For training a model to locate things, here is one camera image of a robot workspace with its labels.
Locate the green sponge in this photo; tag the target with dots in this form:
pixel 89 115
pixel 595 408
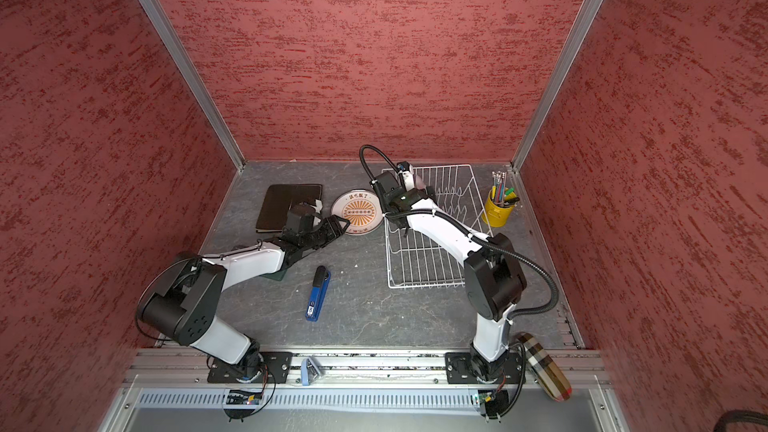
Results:
pixel 275 276

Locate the pens in cup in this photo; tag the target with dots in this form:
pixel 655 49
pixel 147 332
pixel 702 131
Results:
pixel 501 195

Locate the blue black stapler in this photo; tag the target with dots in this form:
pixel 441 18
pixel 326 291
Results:
pixel 318 293

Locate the yellow pen cup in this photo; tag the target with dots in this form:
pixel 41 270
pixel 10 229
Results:
pixel 495 213

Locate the plaid patterned roll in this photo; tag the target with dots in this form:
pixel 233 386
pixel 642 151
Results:
pixel 549 375

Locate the white round plate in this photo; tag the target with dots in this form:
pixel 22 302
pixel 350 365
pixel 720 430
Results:
pixel 419 182
pixel 361 208

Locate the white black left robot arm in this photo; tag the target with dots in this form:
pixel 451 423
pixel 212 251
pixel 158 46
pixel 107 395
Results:
pixel 182 302

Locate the aluminium right corner post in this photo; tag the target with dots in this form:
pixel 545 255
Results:
pixel 581 26

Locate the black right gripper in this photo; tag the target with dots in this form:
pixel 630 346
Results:
pixel 430 190

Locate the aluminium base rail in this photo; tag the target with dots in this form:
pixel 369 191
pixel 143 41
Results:
pixel 355 380

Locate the dark square plate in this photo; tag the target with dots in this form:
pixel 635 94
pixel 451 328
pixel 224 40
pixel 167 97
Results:
pixel 278 201

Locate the white wire dish rack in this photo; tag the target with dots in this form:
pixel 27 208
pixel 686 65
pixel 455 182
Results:
pixel 429 252

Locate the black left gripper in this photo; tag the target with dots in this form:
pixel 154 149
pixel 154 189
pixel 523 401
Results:
pixel 334 229

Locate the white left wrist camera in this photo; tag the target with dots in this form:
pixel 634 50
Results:
pixel 302 218

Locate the aluminium corner post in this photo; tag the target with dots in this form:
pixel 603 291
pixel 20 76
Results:
pixel 581 26
pixel 173 44

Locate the aluminium left corner post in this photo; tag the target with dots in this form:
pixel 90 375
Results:
pixel 173 44

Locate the blue white clip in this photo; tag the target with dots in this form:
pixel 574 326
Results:
pixel 310 371

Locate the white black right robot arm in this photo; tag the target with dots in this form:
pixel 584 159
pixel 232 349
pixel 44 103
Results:
pixel 493 282

